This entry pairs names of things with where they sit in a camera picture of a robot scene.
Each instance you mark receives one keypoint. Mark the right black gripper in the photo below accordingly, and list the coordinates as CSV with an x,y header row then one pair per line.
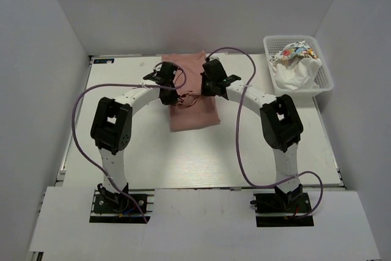
x,y
205,91

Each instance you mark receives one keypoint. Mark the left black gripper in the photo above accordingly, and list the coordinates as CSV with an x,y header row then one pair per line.
x,y
170,99

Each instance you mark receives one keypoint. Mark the pink t shirt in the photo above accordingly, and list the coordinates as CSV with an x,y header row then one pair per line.
x,y
193,111

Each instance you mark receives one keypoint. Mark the white t shirt black print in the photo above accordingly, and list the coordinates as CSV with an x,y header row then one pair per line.
x,y
297,73

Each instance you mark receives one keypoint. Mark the white colourful print t shirt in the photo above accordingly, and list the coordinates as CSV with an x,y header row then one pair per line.
x,y
297,49

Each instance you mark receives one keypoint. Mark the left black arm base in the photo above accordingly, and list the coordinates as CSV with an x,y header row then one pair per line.
x,y
104,211

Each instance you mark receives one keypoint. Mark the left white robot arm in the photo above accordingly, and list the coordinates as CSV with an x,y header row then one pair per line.
x,y
112,124

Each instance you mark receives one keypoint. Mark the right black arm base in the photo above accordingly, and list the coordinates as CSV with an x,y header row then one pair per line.
x,y
271,212

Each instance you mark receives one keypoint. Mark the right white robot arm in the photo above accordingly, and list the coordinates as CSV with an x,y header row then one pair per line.
x,y
280,122

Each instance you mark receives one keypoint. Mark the blue label sticker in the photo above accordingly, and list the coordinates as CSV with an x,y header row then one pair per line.
x,y
104,61

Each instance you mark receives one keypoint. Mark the white plastic basket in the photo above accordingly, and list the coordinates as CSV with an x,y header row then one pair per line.
x,y
276,43

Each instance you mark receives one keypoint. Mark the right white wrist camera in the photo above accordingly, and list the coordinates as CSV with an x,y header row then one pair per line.
x,y
211,58

